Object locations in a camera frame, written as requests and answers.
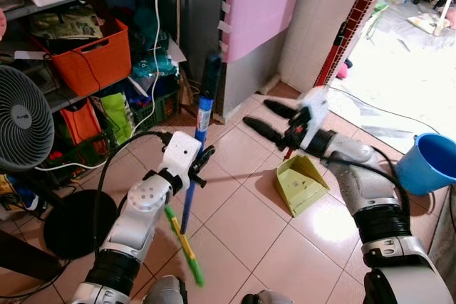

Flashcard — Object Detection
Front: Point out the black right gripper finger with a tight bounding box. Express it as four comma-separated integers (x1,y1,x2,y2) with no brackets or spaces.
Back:
243,115,290,146
263,98,301,122

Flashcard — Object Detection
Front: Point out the orange bag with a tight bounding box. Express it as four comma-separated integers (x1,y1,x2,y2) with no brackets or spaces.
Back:
60,99,105,145

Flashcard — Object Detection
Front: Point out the red-handled green dustpan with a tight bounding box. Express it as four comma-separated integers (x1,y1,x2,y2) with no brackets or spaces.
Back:
274,21,350,219

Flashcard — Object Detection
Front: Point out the white hanging cable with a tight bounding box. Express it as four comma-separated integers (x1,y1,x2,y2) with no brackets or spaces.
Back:
34,0,165,171

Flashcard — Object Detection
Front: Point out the grey left robot leg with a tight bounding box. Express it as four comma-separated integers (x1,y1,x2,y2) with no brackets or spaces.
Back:
141,276,189,304

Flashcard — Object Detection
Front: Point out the grey robot leg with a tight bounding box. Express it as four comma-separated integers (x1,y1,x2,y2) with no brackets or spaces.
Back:
141,276,189,304
241,290,294,304

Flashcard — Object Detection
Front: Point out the grey right robot leg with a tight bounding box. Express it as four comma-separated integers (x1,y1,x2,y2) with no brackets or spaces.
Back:
241,290,294,304

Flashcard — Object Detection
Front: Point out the green bag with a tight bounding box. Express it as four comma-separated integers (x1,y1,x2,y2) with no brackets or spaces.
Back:
99,92,134,142

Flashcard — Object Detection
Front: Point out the blue-handled green broom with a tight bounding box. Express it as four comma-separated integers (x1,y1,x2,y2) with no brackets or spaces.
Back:
163,51,222,288

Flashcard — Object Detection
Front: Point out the blue plastic bucket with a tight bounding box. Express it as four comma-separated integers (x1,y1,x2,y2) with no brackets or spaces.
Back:
395,132,456,196

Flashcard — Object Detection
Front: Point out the grey floor fan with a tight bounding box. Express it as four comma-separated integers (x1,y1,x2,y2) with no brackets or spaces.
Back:
0,65,119,260

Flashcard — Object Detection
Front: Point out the pink foam mat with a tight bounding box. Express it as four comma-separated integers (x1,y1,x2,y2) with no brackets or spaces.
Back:
222,0,308,63

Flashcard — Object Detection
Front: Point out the orange plastic basket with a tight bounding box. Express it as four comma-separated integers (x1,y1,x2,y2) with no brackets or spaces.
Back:
31,19,133,98

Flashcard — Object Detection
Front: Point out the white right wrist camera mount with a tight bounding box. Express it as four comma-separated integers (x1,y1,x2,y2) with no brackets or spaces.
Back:
299,86,331,142

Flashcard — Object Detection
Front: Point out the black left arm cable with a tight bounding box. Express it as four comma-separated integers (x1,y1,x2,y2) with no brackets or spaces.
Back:
92,130,176,256

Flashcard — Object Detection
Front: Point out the grey steel cabinet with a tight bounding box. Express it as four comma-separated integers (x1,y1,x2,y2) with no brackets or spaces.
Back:
181,0,287,117

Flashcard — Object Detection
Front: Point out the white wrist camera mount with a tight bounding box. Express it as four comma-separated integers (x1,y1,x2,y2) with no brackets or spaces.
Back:
299,86,331,142
160,131,203,191

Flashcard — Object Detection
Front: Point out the red tiled door jamb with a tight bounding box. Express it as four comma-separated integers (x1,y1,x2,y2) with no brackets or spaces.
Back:
323,0,400,85

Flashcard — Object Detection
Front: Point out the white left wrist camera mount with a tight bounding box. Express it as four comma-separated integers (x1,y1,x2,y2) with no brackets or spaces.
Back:
160,131,203,191

